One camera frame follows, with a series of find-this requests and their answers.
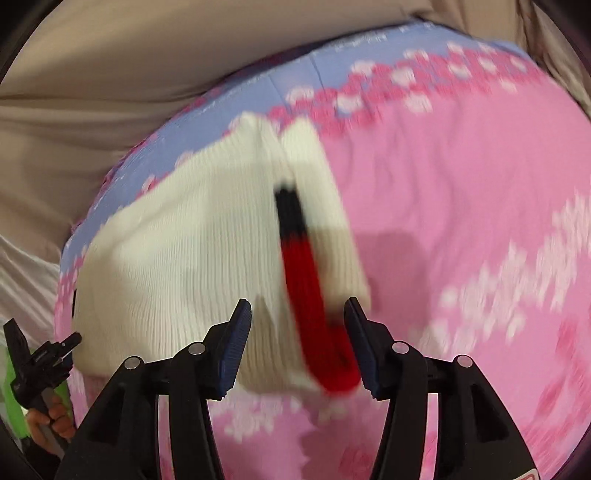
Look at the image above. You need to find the pink floral bed sheet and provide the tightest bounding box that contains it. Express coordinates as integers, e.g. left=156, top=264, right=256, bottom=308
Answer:
left=55, top=22, right=590, bottom=479

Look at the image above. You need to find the left hand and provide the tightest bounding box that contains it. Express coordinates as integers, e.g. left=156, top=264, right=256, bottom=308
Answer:
left=25, top=394, right=76, bottom=456

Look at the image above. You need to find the beige curtain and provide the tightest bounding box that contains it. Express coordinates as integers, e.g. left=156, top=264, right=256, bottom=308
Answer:
left=1, top=1, right=590, bottom=338

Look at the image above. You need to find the white knit sweater with stripes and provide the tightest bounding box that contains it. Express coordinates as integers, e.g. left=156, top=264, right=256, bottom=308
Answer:
left=72, top=114, right=370, bottom=394

